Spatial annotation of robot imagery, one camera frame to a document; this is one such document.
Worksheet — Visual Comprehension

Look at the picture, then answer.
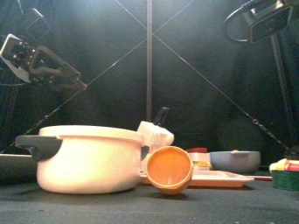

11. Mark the white pot with black handles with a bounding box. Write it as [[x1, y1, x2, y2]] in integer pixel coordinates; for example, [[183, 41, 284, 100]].
[[13, 124, 151, 195]]

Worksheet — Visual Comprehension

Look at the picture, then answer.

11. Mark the green toy vegetable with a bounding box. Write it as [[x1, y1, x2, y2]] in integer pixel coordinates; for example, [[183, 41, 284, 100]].
[[271, 169, 299, 192]]

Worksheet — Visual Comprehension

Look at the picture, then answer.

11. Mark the black knife handle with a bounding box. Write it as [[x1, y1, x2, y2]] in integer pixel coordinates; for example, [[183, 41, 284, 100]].
[[152, 106, 172, 128]]

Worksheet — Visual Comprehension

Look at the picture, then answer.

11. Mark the blue-grey toy bowl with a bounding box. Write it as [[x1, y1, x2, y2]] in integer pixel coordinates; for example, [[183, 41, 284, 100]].
[[209, 150, 261, 175]]

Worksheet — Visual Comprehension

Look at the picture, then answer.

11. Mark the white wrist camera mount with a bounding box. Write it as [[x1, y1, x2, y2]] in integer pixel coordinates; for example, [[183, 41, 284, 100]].
[[0, 32, 33, 84]]

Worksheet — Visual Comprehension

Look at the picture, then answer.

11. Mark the pink plastic tray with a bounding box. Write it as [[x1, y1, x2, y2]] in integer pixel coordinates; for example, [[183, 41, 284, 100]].
[[139, 170, 256, 188]]

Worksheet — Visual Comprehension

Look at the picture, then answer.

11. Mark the diagonal brace wire with turnbuckle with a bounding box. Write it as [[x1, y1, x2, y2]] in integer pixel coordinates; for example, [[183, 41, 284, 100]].
[[113, 0, 291, 151]]

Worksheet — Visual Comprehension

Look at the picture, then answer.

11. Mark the toy knife with red handle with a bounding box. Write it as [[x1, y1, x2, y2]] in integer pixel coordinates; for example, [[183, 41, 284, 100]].
[[247, 175, 273, 182]]

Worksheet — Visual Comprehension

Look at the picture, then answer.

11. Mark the yellow toy lemon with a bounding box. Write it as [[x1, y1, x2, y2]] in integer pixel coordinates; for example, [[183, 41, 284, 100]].
[[268, 158, 288, 173]]

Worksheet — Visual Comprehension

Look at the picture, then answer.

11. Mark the slanted black frame strut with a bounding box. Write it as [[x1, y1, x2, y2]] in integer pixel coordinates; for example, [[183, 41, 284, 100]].
[[269, 34, 299, 152]]

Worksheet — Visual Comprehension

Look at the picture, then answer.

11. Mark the toy cake slice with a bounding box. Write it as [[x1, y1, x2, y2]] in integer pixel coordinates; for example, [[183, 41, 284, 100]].
[[185, 147, 213, 172]]

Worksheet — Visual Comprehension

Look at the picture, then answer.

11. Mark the orange toy bowl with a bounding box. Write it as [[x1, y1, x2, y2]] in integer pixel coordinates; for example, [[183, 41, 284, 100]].
[[144, 145, 193, 196]]

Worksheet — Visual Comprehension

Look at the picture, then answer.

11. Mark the white knife block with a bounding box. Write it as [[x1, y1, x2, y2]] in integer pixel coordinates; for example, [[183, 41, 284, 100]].
[[135, 120, 175, 173]]

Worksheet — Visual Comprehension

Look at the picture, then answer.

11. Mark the black cable loop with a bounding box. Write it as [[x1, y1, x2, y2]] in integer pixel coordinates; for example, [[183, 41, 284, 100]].
[[221, 1, 255, 44]]

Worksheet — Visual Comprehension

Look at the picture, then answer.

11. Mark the red toy vegetable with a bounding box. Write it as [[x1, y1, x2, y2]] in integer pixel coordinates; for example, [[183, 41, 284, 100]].
[[284, 160, 299, 172]]

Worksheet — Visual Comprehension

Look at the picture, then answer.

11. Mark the vertical metal frame pole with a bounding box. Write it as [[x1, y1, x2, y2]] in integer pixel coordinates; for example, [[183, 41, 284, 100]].
[[144, 0, 155, 123]]

